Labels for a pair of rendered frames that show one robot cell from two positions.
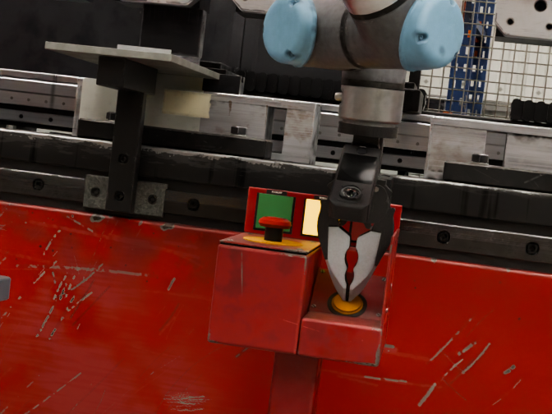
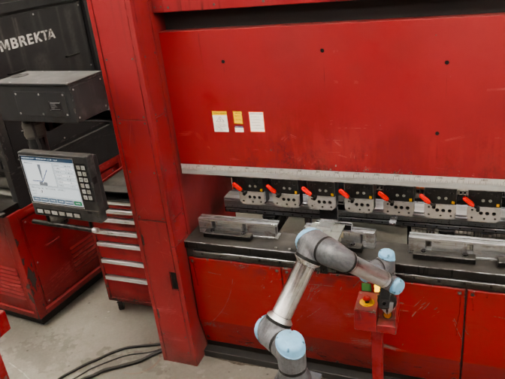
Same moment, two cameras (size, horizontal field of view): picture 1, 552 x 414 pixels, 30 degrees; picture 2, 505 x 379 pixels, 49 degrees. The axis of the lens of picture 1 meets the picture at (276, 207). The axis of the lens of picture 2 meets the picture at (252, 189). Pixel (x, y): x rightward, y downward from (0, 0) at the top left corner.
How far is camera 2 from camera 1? 188 cm
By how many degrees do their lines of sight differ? 25
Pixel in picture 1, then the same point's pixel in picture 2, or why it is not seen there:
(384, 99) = not seen: hidden behind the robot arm
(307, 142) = (373, 244)
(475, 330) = (424, 299)
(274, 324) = (370, 326)
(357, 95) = not seen: hidden behind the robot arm
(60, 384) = (315, 310)
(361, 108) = not seen: hidden behind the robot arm
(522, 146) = (436, 244)
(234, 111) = (350, 235)
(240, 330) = (361, 327)
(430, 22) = (395, 289)
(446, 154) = (414, 246)
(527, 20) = (433, 213)
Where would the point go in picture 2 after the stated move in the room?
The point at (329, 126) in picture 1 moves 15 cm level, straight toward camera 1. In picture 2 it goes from (379, 214) to (379, 227)
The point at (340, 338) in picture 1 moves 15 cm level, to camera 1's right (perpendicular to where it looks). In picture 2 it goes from (385, 328) to (418, 330)
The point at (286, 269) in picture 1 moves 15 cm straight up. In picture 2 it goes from (370, 315) to (370, 289)
